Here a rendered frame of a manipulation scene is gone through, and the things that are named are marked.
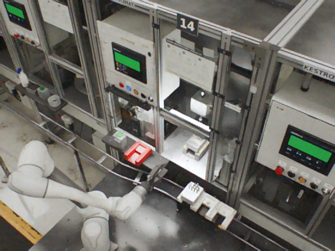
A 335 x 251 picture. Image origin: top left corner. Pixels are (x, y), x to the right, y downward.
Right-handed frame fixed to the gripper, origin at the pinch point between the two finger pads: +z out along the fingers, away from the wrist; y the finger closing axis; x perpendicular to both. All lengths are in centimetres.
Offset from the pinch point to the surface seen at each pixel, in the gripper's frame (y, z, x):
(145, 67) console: 53, 20, 26
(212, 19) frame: 89, 32, -7
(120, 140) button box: -10.7, 8.0, 43.8
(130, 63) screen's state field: 53, 18, 37
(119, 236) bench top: -44, -36, 11
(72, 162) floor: -112, 18, 133
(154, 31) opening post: 76, 22, 21
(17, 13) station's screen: 52, 18, 142
